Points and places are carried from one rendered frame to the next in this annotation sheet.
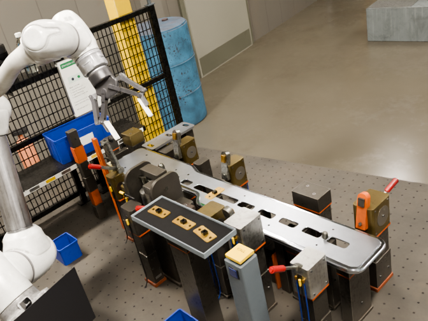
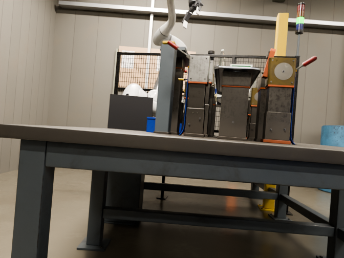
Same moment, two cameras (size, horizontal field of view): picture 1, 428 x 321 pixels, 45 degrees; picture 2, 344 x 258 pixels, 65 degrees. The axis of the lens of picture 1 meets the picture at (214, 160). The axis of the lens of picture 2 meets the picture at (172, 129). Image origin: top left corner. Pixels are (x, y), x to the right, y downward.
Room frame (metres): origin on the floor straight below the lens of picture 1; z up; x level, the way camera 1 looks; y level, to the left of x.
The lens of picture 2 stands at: (0.29, -1.06, 0.72)
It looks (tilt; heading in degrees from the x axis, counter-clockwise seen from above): 0 degrees down; 48
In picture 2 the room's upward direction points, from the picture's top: 5 degrees clockwise
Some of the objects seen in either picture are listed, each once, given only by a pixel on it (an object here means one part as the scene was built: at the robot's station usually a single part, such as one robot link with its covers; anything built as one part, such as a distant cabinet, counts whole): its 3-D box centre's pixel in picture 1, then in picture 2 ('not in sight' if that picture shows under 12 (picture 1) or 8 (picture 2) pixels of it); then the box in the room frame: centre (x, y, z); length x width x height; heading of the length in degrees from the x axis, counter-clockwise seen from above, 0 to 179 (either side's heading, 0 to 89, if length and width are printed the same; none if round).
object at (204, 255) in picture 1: (181, 223); (177, 57); (1.36, 0.15, 1.16); 0.37 x 0.14 x 0.02; 38
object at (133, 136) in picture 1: (140, 162); not in sight; (2.41, 0.38, 0.88); 0.08 x 0.08 x 0.36; 38
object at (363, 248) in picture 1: (220, 194); (232, 92); (1.73, 0.01, 1.00); 1.38 x 0.22 x 0.02; 38
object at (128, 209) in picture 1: (141, 246); (185, 108); (1.66, 0.36, 0.89); 0.09 x 0.08 x 0.38; 128
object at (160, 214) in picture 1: (158, 211); not in sight; (1.45, 0.22, 1.17); 0.08 x 0.04 x 0.01; 40
